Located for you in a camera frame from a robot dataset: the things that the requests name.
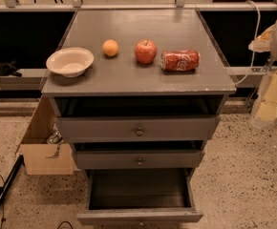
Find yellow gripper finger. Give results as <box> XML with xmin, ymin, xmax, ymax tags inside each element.
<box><xmin>251</xmin><ymin>70</ymin><xmax>277</xmax><ymax>129</ymax></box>
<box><xmin>248</xmin><ymin>26</ymin><xmax>274</xmax><ymax>52</ymax></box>

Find grey bottom drawer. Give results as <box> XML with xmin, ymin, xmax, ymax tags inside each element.
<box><xmin>77</xmin><ymin>168</ymin><xmax>202</xmax><ymax>226</ymax></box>

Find grey drawer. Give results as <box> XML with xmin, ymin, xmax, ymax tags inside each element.
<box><xmin>55</xmin><ymin>115</ymin><xmax>220</xmax><ymax>143</ymax></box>
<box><xmin>73</xmin><ymin>150</ymin><xmax>204</xmax><ymax>170</ymax></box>
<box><xmin>77</xmin><ymin>168</ymin><xmax>202</xmax><ymax>226</ymax></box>

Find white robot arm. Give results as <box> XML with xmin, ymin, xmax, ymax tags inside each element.
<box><xmin>248</xmin><ymin>20</ymin><xmax>277</xmax><ymax>128</ymax></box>

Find grey top drawer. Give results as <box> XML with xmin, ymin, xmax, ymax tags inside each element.
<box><xmin>55</xmin><ymin>115</ymin><xmax>220</xmax><ymax>143</ymax></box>

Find grey middle drawer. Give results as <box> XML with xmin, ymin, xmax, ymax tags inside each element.
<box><xmin>73</xmin><ymin>150</ymin><xmax>204</xmax><ymax>170</ymax></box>

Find grey wooden drawer cabinet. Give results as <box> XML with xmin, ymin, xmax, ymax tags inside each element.
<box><xmin>40</xmin><ymin>9</ymin><xmax>238</xmax><ymax>177</ymax></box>

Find crushed red soda can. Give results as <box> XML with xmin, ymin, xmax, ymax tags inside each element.
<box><xmin>160</xmin><ymin>50</ymin><xmax>201</xmax><ymax>72</ymax></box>

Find red apple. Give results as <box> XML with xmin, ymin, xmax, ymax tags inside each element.
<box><xmin>135</xmin><ymin>39</ymin><xmax>158</xmax><ymax>65</ymax></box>

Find orange fruit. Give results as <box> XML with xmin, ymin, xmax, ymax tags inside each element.
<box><xmin>102</xmin><ymin>39</ymin><xmax>118</xmax><ymax>57</ymax></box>

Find white bowl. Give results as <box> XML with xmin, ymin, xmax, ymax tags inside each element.
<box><xmin>46</xmin><ymin>48</ymin><xmax>94</xmax><ymax>77</ymax></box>

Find cardboard box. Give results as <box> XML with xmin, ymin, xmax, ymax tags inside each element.
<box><xmin>19</xmin><ymin>97</ymin><xmax>75</xmax><ymax>176</ymax></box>

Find black pole on floor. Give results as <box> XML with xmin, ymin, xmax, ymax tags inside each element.
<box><xmin>0</xmin><ymin>154</ymin><xmax>25</xmax><ymax>228</ymax></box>

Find black bag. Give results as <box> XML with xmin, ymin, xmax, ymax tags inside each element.
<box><xmin>0</xmin><ymin>61</ymin><xmax>22</xmax><ymax>77</ymax></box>

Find white cable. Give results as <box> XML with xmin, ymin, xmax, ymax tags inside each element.
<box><xmin>232</xmin><ymin>0</ymin><xmax>262</xmax><ymax>88</ymax></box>

